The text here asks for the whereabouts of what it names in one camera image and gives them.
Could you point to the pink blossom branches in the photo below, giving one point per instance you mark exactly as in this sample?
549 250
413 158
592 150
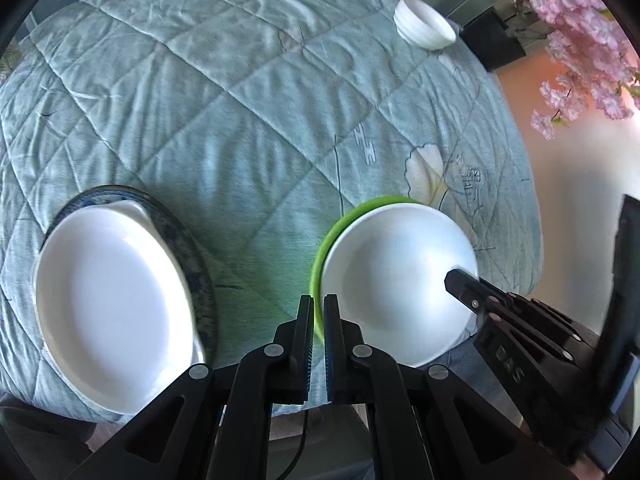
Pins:
585 25

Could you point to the light blue quilted blanket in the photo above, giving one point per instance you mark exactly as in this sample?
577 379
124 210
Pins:
225 110

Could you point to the white ceramic bowl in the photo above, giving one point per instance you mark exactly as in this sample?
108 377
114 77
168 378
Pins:
422 22
395 280

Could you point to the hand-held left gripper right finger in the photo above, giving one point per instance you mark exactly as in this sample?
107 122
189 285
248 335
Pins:
330 350

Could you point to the large white oval plate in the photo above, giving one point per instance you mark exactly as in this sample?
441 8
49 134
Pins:
110 305

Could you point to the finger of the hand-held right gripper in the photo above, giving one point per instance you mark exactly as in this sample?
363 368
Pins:
500 305

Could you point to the blue patterned plate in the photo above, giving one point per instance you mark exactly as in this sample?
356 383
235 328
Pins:
192 265

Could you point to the person's grey trousers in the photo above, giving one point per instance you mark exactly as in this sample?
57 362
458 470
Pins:
457 365

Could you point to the dark box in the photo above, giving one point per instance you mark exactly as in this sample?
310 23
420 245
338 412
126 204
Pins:
495 42

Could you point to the green plate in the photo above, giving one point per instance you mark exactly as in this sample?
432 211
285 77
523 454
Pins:
320 270

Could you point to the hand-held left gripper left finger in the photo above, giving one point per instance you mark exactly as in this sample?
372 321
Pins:
306 350

